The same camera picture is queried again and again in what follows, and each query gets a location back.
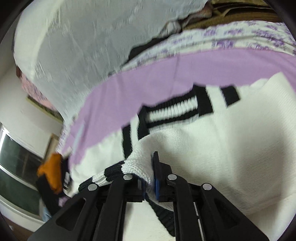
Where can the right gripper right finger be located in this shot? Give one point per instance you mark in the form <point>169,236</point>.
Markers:
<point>201,212</point>

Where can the folded orange garment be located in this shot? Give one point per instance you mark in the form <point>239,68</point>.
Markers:
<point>52,170</point>

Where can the brown striped blanket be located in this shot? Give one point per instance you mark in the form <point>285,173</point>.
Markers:
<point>224,12</point>

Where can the white lace cover cloth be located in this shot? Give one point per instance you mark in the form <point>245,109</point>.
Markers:
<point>67,47</point>

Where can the purple bed sheet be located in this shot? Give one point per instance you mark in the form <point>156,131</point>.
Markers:
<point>113,103</point>

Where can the purple floral white quilt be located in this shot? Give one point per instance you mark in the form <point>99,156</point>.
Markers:
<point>254,34</point>

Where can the white black-striped knit sweater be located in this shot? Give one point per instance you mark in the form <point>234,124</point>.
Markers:
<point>239,139</point>

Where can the folded black garment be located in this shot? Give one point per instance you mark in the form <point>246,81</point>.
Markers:
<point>53,202</point>

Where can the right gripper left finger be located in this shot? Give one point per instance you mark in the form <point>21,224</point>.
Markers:
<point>95,213</point>

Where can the pink floral pillow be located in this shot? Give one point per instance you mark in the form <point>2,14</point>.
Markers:
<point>32,90</point>

